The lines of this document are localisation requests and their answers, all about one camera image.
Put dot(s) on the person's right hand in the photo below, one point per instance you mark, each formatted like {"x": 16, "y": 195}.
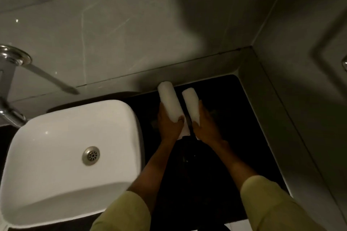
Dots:
{"x": 207, "y": 130}

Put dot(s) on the person's left hand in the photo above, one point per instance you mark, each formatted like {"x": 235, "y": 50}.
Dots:
{"x": 169, "y": 130}

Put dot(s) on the white towel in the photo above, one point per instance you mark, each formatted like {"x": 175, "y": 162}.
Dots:
{"x": 191, "y": 101}
{"x": 169, "y": 98}

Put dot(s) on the white ceramic sink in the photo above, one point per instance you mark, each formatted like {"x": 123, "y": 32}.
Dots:
{"x": 54, "y": 136}

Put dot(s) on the person's left forearm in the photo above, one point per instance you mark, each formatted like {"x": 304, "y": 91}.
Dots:
{"x": 151, "y": 171}

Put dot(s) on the person's right forearm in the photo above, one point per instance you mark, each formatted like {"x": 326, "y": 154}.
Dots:
{"x": 238, "y": 165}

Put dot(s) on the metal sink drain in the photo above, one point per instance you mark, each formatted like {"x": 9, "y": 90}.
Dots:
{"x": 91, "y": 155}

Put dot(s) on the chrome towel rail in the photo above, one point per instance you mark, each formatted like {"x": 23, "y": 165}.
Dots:
{"x": 344, "y": 63}

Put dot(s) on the chrome wall faucet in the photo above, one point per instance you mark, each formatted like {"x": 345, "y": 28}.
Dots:
{"x": 10, "y": 57}

